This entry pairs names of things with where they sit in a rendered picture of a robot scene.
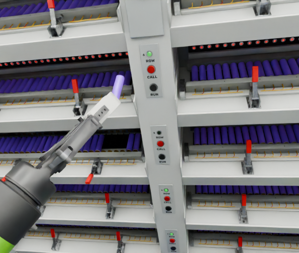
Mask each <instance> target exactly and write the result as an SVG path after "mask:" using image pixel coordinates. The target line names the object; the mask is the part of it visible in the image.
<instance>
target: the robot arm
mask: <svg viewBox="0 0 299 253"><path fill-rule="evenodd" d="M120 103H121V102H120V101H119V100H118V98H117V97H116V96H115V95H114V94H113V93H112V92H110V93H109V94H108V95H105V96H104V97H103V98H102V99H101V100H100V101H99V102H98V103H97V104H96V105H95V106H94V107H93V108H92V109H91V110H90V111H89V112H88V113H87V114H86V115H85V116H84V117H83V118H82V117H79V118H78V119H77V120H78V121H79V122H80V123H78V124H76V125H75V127H74V128H73V129H72V130H71V131H70V132H69V133H68V134H67V135H66V136H65V137H64V138H63V139H62V140H61V141H59V142H58V143H56V144H54V145H53V146H52V147H51V148H50V149H49V150H48V151H46V152H45V153H43V154H42V155H41V156H40V157H39V158H38V159H39V160H40V161H41V162H40V163H39V164H38V165H37V166H36V167H34V166H33V165H31V164H30V163H28V162H26V161H20V162H18V163H17V164H16V165H15V166H14V167H13V168H12V169H11V170H10V171H9V172H8V173H7V174H6V175H5V179H6V180H5V181H2V180H1V179H0V253H9V252H10V251H11V250H12V249H13V248H14V247H15V245H16V244H17V243H18V242H19V241H20V240H21V239H22V237H23V236H24V235H25V234H26V233H27V232H28V231H29V229H32V230H34V231H35V230H36V229H37V226H36V225H35V222H36V221H37V220H38V219H39V218H40V217H41V216H42V214H41V212H40V211H39V210H38V209H37V208H36V207H37V206H43V205H44V204H45V203H46V202H47V201H48V200H49V198H50V197H51V196H52V195H53V194H54V193H55V192H56V187H55V185H54V184H53V182H51V181H50V177H51V176H52V175H53V174H54V173H55V174H56V173H57V172H58V173H60V172H61V171H62V170H63V169H64V168H65V167H66V164H68V163H70V162H71V160H72V159H73V157H74V156H75V155H76V153H77V152H78V151H79V150H80V149H81V148H82V146H83V145H84V144H85V143H86V142H87V141H88V140H89V138H90V137H91V136H92V135H93V134H94V133H95V132H96V130H97V129H102V128H103V126H102V123H103V122H104V121H105V120H106V118H107V117H108V116H109V115H110V114H111V113H112V112H113V111H114V110H115V109H116V108H117V107H118V106H119V105H120Z"/></svg>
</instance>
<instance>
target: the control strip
mask: <svg viewBox="0 0 299 253"><path fill-rule="evenodd" d="M125 4H126V11H127V17H128V24H129V30H130V36H131V38H137V37H148V36H158V35H164V28H163V17H162V6H161V0H125Z"/></svg>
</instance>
